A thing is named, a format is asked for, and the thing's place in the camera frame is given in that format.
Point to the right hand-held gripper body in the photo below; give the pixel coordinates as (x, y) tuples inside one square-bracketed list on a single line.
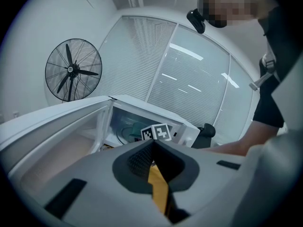
[(161, 132)]

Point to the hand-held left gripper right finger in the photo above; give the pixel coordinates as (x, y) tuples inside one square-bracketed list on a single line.
[(213, 178)]

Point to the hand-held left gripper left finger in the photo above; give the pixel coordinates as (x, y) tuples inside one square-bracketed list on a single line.
[(99, 193)]

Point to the white microwave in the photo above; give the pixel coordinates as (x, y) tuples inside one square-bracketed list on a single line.
[(59, 124)]

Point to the person's right forearm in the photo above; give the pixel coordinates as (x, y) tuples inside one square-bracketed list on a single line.
[(246, 138)]

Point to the black standing fan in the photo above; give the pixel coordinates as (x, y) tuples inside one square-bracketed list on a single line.
[(73, 70)]

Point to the person's head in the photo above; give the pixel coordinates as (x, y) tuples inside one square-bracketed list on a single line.
[(232, 6)]

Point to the white wall socket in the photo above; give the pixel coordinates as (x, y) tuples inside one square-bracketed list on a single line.
[(15, 114)]

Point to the black head camera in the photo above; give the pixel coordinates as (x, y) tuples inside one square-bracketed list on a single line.
[(196, 20)]

